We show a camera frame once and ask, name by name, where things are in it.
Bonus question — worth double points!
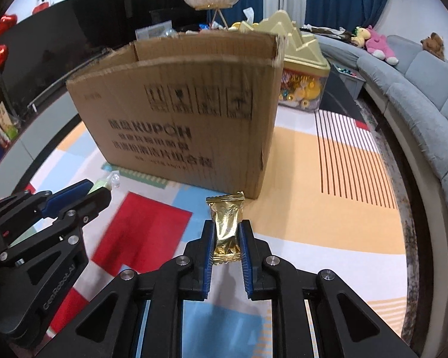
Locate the yellow plush toy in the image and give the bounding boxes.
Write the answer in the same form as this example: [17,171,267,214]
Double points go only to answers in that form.
[350,26,370,48]

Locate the grey storage bin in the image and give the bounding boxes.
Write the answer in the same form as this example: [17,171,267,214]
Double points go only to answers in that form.
[330,65,366,99]

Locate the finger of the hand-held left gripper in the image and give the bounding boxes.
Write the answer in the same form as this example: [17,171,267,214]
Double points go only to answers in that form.
[0,188,112,266]
[0,179,95,232]

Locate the colourful checked tablecloth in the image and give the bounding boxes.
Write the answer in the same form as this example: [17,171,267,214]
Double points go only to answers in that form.
[7,110,415,358]

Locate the gold snack packet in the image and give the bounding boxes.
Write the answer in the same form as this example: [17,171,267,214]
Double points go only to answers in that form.
[205,191,246,265]

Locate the black piano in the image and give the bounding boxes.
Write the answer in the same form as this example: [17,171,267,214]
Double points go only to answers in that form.
[121,0,210,43]

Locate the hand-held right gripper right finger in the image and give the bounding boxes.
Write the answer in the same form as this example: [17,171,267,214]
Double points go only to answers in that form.
[240,220,421,358]

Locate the grey television cabinet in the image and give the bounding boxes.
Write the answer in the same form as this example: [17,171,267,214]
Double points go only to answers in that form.
[0,45,135,195]

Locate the brown plush toy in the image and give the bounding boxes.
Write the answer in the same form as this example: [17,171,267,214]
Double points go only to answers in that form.
[420,33,446,60]

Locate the green picture books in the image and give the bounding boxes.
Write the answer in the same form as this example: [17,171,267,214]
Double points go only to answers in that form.
[0,102,19,146]

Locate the scattered papers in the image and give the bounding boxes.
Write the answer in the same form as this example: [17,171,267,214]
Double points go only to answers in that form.
[302,25,353,40]

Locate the pile of wrapped candies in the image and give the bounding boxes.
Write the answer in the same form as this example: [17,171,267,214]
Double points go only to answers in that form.
[179,21,232,33]

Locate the brown cardboard box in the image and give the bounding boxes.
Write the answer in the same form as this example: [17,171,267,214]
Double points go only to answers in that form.
[66,31,286,199]

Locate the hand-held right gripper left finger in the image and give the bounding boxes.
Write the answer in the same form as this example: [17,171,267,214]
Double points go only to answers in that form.
[33,220,215,358]

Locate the grey curved sofa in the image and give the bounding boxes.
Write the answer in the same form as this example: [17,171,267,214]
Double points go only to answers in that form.
[302,30,448,291]

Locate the clear plastic container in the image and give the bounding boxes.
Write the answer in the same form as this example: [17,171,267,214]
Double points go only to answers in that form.
[135,20,174,41]

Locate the gold mountain-shaped tin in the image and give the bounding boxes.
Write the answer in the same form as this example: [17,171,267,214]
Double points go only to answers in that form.
[259,10,331,112]

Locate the pink plush toy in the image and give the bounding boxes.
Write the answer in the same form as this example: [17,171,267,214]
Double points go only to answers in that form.
[364,25,399,66]

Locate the black television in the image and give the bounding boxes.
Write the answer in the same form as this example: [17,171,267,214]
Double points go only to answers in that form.
[0,0,135,120]

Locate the grey patterned rug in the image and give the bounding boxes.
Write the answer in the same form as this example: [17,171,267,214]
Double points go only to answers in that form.
[355,93,419,306]

